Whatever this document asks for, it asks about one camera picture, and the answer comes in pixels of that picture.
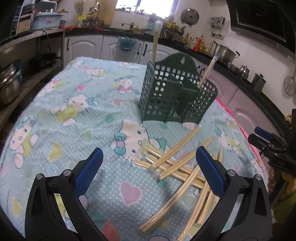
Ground Hello Kitty blue tablecloth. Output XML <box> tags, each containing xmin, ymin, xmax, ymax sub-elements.
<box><xmin>0</xmin><ymin>56</ymin><xmax>269</xmax><ymax>241</ymax></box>

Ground steel bowl on counter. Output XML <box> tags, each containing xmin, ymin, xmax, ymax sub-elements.
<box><xmin>227</xmin><ymin>63</ymin><xmax>241</xmax><ymax>75</ymax></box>

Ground hanging pot lid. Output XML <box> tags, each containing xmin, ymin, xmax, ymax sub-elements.
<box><xmin>180</xmin><ymin>9</ymin><xmax>200</xmax><ymax>26</ymax></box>

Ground steel pots on shelf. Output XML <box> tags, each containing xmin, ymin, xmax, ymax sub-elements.
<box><xmin>0</xmin><ymin>63</ymin><xmax>22</xmax><ymax>105</ymax></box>

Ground large steel stock pot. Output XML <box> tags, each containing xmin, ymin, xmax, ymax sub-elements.
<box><xmin>214</xmin><ymin>42</ymin><xmax>240</xmax><ymax>64</ymax></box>

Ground black range hood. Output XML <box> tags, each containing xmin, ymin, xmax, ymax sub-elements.
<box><xmin>226</xmin><ymin>1</ymin><xmax>295</xmax><ymax>55</ymax></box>

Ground blue hanging trash basket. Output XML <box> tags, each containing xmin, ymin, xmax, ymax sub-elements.
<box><xmin>119</xmin><ymin>37</ymin><xmax>138</xmax><ymax>51</ymax></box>

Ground hanging wire skimmer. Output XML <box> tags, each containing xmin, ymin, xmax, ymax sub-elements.
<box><xmin>283</xmin><ymin>72</ymin><xmax>296</xmax><ymax>96</ymax></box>

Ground steel canister with lid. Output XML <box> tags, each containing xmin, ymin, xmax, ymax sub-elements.
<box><xmin>251</xmin><ymin>73</ymin><xmax>266</xmax><ymax>93</ymax></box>

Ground person's right hand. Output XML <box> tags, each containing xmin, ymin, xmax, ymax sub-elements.
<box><xmin>267</xmin><ymin>167</ymin><xmax>280</xmax><ymax>191</ymax></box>

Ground steel kettle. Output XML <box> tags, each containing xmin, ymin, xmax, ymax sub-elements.
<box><xmin>240</xmin><ymin>65</ymin><xmax>249</xmax><ymax>80</ymax></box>

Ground green plastic utensil holder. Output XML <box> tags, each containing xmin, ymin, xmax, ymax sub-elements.
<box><xmin>138</xmin><ymin>53</ymin><xmax>218</xmax><ymax>124</ymax></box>

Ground red oil bottle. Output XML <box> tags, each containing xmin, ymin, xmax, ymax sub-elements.
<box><xmin>193</xmin><ymin>35</ymin><xmax>204</xmax><ymax>52</ymax></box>

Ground blue dish rack tub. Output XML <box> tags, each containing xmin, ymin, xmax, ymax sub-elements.
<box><xmin>32</xmin><ymin>12</ymin><xmax>63</xmax><ymax>31</ymax></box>

